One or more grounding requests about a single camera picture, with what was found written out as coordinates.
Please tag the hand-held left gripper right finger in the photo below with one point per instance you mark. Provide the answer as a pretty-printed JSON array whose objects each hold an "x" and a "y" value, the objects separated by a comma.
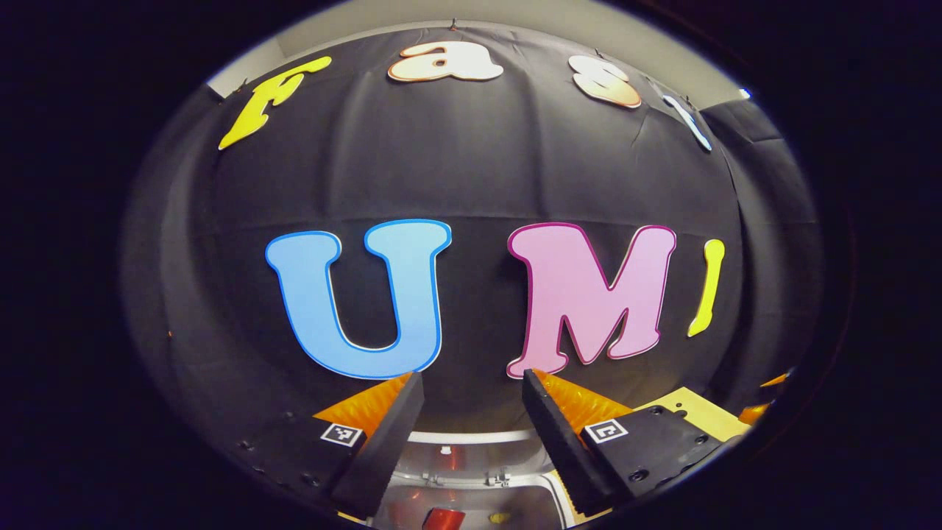
[{"x": 556, "y": 449}]

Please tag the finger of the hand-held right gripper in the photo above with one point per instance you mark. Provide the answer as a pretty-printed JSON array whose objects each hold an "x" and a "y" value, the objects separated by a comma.
[
  {"x": 752, "y": 414},
  {"x": 775, "y": 380}
]

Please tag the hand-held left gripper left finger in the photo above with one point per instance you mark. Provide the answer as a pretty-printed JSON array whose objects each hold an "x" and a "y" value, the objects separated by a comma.
[{"x": 390, "y": 449}]

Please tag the red pop can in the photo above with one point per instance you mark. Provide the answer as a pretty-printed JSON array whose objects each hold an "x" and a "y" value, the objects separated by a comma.
[{"x": 441, "y": 520}]

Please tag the white desktop garbage bin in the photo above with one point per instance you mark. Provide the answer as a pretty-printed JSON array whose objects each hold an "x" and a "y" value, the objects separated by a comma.
[{"x": 471, "y": 486}]

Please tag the yellow paper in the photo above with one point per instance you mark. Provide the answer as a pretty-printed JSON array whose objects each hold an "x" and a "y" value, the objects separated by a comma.
[{"x": 499, "y": 519}]

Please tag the black backdrop cloth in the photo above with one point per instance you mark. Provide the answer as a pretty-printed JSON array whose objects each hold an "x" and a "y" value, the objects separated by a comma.
[{"x": 478, "y": 169}]

